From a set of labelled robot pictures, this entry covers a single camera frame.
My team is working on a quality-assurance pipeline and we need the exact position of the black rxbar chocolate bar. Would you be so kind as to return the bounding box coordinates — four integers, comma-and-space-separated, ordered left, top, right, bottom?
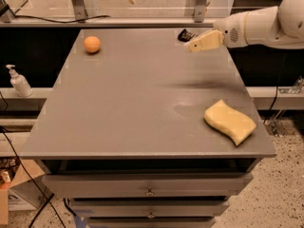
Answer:
178, 28, 197, 42

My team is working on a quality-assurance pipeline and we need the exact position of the cardboard box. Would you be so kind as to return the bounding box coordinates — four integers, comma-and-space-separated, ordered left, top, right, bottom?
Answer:
0, 160, 51, 225

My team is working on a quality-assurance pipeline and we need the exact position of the black cable on shelf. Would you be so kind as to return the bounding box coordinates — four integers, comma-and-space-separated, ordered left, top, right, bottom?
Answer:
13, 14, 110, 25

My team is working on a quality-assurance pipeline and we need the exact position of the left metal frame bracket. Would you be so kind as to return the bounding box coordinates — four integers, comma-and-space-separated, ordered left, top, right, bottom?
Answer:
71, 0, 86, 20

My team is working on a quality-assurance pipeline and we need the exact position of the grey drawer cabinet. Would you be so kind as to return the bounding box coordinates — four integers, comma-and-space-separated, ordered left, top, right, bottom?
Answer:
21, 28, 275, 228

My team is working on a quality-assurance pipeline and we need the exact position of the white pump bottle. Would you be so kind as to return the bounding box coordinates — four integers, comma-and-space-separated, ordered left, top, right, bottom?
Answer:
6, 65, 32, 98

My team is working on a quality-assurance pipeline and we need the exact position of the yellow sponge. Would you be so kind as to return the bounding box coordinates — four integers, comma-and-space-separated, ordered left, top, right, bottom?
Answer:
203, 100, 257, 146

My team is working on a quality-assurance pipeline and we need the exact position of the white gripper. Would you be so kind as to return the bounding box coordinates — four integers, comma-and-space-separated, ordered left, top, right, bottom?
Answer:
184, 12, 247, 52

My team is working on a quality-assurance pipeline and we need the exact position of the black floor cable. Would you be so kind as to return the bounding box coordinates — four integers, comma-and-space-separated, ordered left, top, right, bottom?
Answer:
0, 93, 67, 228

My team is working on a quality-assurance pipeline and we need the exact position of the metal frame bracket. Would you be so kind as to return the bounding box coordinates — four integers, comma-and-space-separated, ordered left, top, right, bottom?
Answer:
194, 0, 207, 23
71, 0, 86, 20

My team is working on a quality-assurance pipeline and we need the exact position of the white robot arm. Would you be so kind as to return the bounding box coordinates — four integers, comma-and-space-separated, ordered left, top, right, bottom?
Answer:
185, 0, 304, 52

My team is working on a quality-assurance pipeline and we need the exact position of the right metal frame bracket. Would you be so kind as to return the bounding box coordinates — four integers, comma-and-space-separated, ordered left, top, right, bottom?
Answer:
194, 0, 207, 23

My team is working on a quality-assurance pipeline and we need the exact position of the orange fruit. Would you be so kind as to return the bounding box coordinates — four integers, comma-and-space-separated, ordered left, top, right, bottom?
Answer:
84, 36, 101, 53

